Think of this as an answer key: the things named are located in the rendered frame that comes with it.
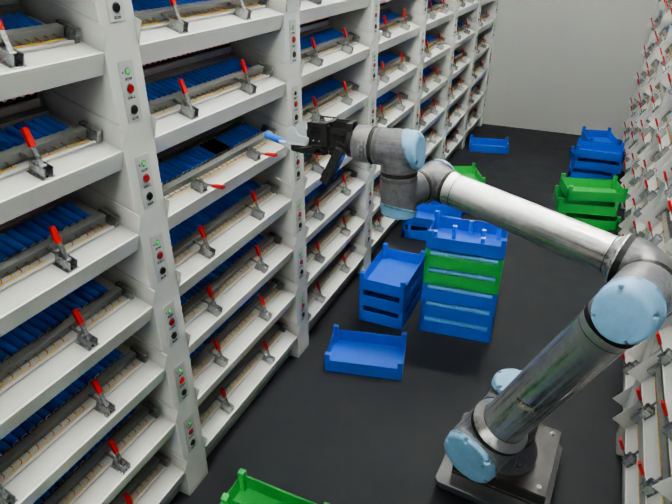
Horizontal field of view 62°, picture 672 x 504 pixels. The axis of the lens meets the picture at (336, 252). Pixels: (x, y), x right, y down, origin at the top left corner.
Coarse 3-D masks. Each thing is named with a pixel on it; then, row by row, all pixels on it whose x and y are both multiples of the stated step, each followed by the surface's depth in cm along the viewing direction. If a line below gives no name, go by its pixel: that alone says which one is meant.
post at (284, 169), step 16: (288, 16) 164; (272, 32) 166; (288, 32) 166; (256, 48) 171; (272, 48) 168; (288, 48) 168; (288, 64) 170; (288, 80) 172; (288, 96) 174; (272, 112) 178; (288, 112) 176; (288, 160) 184; (288, 176) 187; (304, 192) 198; (304, 208) 201; (272, 224) 199; (288, 224) 196; (304, 224) 204; (304, 240) 207; (304, 256) 210; (288, 272) 206; (304, 272) 213; (304, 288) 216; (288, 320) 217; (304, 320) 222; (304, 336) 225
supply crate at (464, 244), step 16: (432, 224) 228; (448, 224) 234; (464, 224) 232; (480, 224) 230; (432, 240) 218; (448, 240) 216; (464, 240) 226; (496, 240) 226; (480, 256) 215; (496, 256) 213
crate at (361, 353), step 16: (336, 336) 231; (352, 336) 232; (368, 336) 230; (384, 336) 229; (400, 336) 228; (336, 352) 227; (352, 352) 227; (368, 352) 227; (384, 352) 227; (400, 352) 227; (336, 368) 216; (352, 368) 214; (368, 368) 213; (384, 368) 211; (400, 368) 210
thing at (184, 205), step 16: (256, 112) 181; (272, 128) 180; (272, 144) 177; (240, 160) 164; (272, 160) 175; (208, 176) 152; (224, 176) 154; (240, 176) 159; (192, 192) 144; (208, 192) 146; (224, 192) 154; (176, 208) 137; (192, 208) 142; (176, 224) 138
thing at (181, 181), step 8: (256, 136) 173; (240, 144) 166; (248, 144) 168; (256, 144) 172; (232, 152) 161; (240, 152) 165; (216, 160) 155; (224, 160) 158; (200, 168) 150; (208, 168) 152; (184, 176) 144; (192, 176) 146; (200, 176) 150; (168, 184) 139; (176, 184) 141; (184, 184) 144; (168, 192) 139
